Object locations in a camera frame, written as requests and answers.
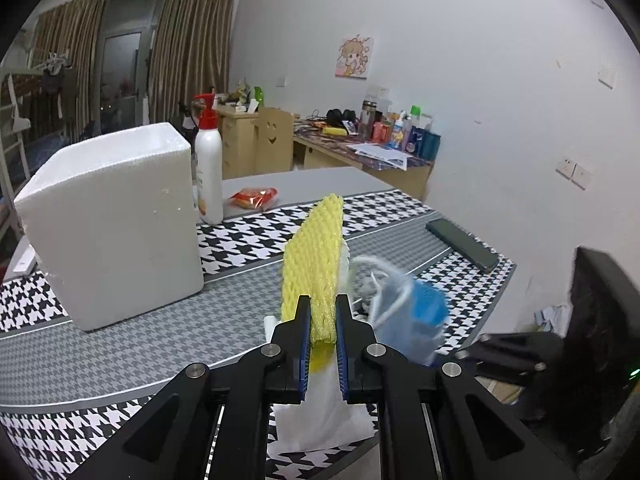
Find glass balcony door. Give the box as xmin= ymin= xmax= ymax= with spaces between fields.
xmin=97 ymin=0 xmax=166 ymax=127

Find houndstooth table mat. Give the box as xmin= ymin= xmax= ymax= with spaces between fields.
xmin=0 ymin=189 xmax=517 ymax=480

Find red snack packet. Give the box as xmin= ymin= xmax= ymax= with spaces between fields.
xmin=229 ymin=187 xmax=279 ymax=211

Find brown curtain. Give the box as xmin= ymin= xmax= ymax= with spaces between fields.
xmin=147 ymin=0 xmax=236 ymax=126
xmin=30 ymin=0 xmax=108 ymax=143

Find white paper bag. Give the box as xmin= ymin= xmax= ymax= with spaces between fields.
xmin=263 ymin=240 xmax=373 ymax=453

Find white double wall socket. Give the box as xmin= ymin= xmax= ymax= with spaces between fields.
xmin=556 ymin=156 xmax=593 ymax=191

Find white foam box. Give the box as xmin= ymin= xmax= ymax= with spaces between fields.
xmin=14 ymin=122 xmax=205 ymax=332

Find dark hanging clothes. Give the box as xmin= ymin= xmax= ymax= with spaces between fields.
xmin=42 ymin=54 xmax=74 ymax=93

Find white bunk ladder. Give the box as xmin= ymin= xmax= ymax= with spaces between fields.
xmin=0 ymin=72 xmax=32 ymax=186

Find black smartphone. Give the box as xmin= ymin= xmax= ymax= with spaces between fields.
xmin=426 ymin=218 xmax=500 ymax=274

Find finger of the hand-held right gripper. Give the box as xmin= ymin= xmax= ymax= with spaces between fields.
xmin=452 ymin=332 xmax=568 ymax=391

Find wooden chair with smiley cutout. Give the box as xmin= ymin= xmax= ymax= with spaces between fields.
xmin=255 ymin=106 xmax=295 ymax=175

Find light wooden desk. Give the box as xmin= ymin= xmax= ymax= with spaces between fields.
xmin=292 ymin=129 xmax=433 ymax=202
xmin=215 ymin=104 xmax=261 ymax=179

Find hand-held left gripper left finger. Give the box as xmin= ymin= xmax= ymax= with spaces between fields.
xmin=75 ymin=295 xmax=313 ymax=480

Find yellow foam net sleeve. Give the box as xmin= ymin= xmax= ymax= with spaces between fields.
xmin=278 ymin=193 xmax=346 ymax=373

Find white pump bottle red top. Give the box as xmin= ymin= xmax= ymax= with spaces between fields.
xmin=193 ymin=91 xmax=224 ymax=226

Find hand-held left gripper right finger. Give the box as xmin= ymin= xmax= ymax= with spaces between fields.
xmin=334 ymin=294 xmax=576 ymax=480

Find cartoon wall poster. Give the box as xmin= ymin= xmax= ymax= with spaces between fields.
xmin=335 ymin=35 xmax=376 ymax=81

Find white remote control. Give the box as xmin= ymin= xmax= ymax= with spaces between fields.
xmin=2 ymin=240 xmax=38 ymax=281

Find cluster of toiletry bottles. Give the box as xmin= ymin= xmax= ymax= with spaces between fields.
xmin=360 ymin=97 xmax=443 ymax=162

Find white paper sheets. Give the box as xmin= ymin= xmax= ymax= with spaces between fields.
xmin=347 ymin=141 xmax=410 ymax=168

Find black headphones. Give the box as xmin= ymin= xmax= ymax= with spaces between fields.
xmin=326 ymin=108 xmax=358 ymax=128

